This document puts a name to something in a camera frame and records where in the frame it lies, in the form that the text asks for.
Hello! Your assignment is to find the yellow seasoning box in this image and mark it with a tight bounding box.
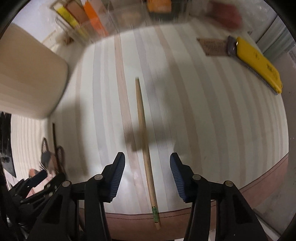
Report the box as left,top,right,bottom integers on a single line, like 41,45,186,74
53,2,88,42

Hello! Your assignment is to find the black induction cooktop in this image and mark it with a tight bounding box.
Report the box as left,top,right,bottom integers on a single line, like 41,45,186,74
1,111,16,178

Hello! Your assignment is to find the clear plastic organizer tray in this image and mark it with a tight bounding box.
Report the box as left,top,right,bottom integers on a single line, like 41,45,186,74
50,1,191,45

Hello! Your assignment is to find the beige utensil holder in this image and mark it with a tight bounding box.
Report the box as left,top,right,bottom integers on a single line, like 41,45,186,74
1,24,68,120

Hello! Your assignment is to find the dark soy sauce bottle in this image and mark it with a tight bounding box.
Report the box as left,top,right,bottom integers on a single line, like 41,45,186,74
147,0,171,14

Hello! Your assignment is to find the brown card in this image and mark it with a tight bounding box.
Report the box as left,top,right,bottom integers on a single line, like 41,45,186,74
197,38,228,56

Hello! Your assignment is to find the orange seasoning box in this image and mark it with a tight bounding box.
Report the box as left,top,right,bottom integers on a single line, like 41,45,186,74
82,1,108,37

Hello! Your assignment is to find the striped cat tablecloth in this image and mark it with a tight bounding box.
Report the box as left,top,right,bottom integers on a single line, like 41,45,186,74
11,21,288,240

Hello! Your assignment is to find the light wooden chopstick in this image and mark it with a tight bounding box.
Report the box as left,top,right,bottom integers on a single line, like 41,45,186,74
135,77,161,230

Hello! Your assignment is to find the clear plastic bag right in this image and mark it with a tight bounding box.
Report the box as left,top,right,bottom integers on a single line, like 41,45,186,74
203,1,243,30

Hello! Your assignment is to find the yellow knife sharpener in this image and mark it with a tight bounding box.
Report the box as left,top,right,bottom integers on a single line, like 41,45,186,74
227,36,283,94

